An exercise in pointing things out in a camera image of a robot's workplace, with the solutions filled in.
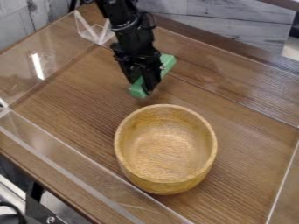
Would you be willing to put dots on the green rectangular block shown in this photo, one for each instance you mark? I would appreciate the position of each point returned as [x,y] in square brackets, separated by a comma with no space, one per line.
[137,88]

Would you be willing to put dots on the clear acrylic tray wall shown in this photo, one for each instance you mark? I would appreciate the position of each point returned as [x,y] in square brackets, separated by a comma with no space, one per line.
[65,100]

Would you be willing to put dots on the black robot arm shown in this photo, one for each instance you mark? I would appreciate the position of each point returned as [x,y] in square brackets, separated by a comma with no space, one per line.
[121,12]

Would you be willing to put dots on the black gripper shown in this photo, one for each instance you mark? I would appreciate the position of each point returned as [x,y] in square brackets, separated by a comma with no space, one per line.
[136,54]

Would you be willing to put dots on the brown wooden bowl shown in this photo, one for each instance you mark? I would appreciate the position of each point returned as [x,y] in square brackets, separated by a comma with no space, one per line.
[165,147]

